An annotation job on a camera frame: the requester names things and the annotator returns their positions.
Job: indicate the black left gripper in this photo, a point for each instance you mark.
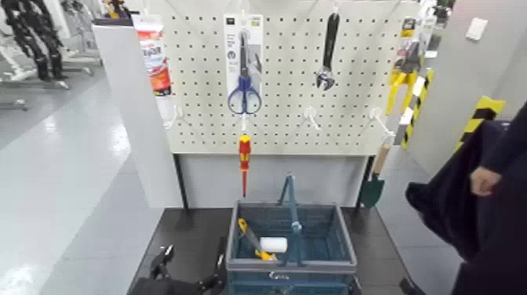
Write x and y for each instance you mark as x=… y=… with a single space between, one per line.
x=164 y=287

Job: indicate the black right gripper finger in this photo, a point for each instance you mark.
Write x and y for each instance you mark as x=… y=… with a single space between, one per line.
x=413 y=288

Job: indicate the yellow pliers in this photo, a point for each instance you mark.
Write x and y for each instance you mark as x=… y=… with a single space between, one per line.
x=397 y=82

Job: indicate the person forearm dark sleeve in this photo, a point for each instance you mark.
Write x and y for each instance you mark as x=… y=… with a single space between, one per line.
x=510 y=144

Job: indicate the blue plastic crate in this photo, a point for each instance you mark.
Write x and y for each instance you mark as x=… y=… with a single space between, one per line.
x=325 y=263

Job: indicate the bystander bare hand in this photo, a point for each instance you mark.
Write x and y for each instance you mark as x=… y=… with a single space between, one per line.
x=485 y=181

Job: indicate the yellow grey hand tool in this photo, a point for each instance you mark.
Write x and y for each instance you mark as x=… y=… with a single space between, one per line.
x=247 y=232

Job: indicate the black stand leg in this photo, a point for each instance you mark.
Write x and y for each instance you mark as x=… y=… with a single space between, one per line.
x=362 y=185
x=182 y=185

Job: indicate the white roller cylinder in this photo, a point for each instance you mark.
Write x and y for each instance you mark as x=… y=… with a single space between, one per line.
x=274 y=244

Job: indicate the person in dark clothing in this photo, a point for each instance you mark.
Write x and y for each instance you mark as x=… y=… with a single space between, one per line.
x=494 y=247

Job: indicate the red yellow screwdriver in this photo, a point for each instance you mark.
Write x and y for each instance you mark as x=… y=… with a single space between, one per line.
x=245 y=150

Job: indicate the grey stand back panel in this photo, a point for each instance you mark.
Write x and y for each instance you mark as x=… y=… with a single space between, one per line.
x=321 y=181

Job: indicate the white pegboard hook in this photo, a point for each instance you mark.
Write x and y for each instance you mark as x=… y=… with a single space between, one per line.
x=244 y=122
x=381 y=121
x=178 y=113
x=335 y=7
x=311 y=116

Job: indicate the white partition panel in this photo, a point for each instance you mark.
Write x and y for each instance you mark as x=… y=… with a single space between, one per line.
x=131 y=123

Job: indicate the cream perforated pegboard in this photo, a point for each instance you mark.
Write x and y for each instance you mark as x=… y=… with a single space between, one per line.
x=288 y=123

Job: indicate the blue scissors in card package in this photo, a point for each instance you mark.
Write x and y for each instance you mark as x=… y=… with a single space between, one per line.
x=244 y=88

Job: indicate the yellow black striped corner guard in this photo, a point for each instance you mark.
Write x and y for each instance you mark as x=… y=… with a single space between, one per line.
x=483 y=111

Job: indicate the red white sealant tube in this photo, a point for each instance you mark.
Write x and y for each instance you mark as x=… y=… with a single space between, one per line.
x=154 y=61

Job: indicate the yellow black background machine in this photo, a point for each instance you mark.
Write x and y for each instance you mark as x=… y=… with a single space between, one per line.
x=115 y=8

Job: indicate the black humanoid robot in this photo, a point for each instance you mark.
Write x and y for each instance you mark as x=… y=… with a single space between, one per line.
x=39 y=37

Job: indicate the yellow black striped post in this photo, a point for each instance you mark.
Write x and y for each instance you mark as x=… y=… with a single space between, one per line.
x=416 y=111

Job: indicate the white robot stand frame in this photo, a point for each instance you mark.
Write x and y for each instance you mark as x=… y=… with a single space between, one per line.
x=61 y=84

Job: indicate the white wall plate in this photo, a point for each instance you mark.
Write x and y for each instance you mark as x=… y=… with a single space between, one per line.
x=477 y=29

